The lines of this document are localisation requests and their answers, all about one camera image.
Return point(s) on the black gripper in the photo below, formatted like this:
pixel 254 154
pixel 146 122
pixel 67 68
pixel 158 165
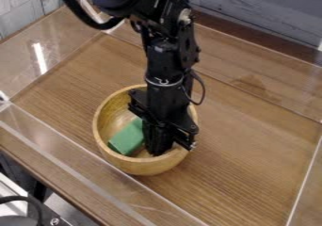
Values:
pixel 168 124

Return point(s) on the green rectangular block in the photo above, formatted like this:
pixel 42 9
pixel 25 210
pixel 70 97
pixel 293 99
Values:
pixel 128 140

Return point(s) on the clear acrylic corner bracket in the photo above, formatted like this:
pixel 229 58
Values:
pixel 97 15

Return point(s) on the clear acrylic tray wall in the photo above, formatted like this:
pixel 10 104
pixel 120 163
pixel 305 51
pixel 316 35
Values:
pixel 253 174

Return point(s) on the brown wooden bowl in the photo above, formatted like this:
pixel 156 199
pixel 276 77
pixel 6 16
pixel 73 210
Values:
pixel 111 117

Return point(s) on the black metal bracket with screw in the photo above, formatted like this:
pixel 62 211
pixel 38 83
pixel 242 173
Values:
pixel 51 218

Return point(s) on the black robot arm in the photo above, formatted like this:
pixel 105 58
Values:
pixel 165 23

